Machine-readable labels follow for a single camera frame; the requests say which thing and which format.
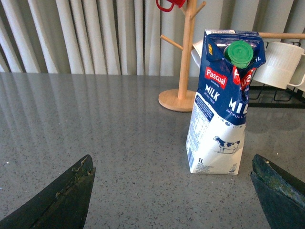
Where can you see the white pleated curtain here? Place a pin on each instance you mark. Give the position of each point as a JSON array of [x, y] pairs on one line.
[[122, 37]]

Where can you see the black wire mug rack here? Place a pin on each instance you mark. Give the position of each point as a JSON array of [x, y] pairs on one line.
[[265, 96]]

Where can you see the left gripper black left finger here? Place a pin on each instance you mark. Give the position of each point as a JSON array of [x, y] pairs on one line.
[[63, 204]]

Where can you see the cream ribbed mug right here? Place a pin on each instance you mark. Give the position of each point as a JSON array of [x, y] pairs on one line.
[[300, 70]]

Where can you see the cream ribbed mug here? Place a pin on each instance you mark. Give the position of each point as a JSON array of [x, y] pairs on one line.
[[282, 60], [300, 70]]

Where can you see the white mug on tree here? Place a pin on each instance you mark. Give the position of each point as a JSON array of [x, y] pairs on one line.
[[196, 52]]

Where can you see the wooden mug tree stand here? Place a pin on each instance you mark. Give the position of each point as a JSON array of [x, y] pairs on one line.
[[182, 99]]

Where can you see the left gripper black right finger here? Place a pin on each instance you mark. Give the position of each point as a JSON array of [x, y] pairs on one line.
[[281, 195]]

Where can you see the blue white milk carton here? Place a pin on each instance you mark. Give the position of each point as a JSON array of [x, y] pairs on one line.
[[216, 132]]

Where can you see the cream ribbed mug left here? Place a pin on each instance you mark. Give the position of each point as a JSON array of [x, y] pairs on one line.
[[282, 60]]

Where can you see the red mug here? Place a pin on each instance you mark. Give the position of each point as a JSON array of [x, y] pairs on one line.
[[169, 5]]

